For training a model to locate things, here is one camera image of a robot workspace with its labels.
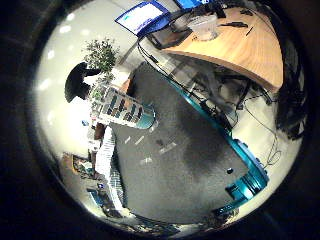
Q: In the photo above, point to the white grey striped cloth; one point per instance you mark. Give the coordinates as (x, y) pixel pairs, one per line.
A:
(105, 160)

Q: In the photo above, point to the green leafy potted plant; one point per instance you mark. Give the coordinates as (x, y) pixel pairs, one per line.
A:
(101, 55)

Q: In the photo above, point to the person with black hair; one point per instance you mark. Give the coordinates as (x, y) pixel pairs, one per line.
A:
(76, 83)

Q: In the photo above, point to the colourful shelf box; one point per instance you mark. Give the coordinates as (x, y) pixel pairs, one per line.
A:
(78, 165)

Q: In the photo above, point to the small blue box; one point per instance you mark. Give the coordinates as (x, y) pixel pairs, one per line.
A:
(96, 196)

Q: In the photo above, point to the clear plastic container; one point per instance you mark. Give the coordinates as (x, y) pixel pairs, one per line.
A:
(203, 28)

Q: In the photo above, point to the light wooden desk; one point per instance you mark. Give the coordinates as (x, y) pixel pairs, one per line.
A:
(246, 50)

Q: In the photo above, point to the black office chair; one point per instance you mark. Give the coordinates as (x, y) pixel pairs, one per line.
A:
(291, 96)

